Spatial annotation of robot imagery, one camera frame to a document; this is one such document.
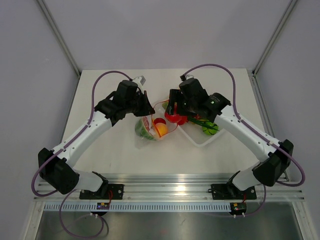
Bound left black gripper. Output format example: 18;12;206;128
125;90;155;117

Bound red tomato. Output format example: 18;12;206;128
164;112;182;124

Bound red strawberry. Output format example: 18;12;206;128
153;117;167;125

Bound watermelon slice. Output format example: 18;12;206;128
134;116;157;141

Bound peach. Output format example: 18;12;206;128
155;122;168;138

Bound clear zip bag orange zipper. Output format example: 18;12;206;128
134;99;178;149

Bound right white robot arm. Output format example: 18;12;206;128
165;78;294;199

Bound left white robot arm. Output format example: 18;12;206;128
38;76;155;199

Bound green lime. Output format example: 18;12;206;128
162;101;168;110

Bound red apple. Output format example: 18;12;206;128
177;116;188;126

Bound green chives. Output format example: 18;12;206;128
187;116;210;127

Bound white plastic basket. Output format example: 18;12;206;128
177;122;226;147

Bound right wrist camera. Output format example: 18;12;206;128
180;74;194;82

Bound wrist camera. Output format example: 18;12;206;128
132;75;146;87
180;74;194;82

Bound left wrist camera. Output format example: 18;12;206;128
132;75;146;87

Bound aluminium rail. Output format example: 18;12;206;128
35;173;305;202

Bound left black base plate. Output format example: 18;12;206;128
79;183;125;200

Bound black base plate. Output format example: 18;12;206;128
79;183;125;200
207;183;257;200

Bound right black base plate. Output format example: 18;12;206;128
207;183;257;200

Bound left frame post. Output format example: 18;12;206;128
35;0;82;79

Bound frame post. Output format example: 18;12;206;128
252;0;300;77
35;0;82;79

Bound white slotted cable duct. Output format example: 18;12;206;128
44;202;231;213

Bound right frame post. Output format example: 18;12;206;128
252;0;300;77

